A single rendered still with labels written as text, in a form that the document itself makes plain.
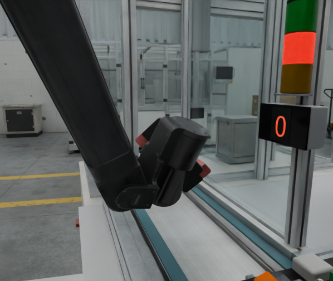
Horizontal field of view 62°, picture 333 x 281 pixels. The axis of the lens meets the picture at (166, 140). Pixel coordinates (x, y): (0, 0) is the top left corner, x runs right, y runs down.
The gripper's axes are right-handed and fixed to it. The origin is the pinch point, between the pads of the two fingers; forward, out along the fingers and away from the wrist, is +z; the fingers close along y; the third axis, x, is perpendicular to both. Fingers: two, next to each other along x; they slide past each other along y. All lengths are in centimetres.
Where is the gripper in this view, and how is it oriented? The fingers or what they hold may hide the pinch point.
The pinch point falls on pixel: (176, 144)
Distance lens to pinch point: 58.2
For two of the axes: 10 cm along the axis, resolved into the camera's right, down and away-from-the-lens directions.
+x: -7.1, 6.3, 3.2
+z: 1.4, -3.2, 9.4
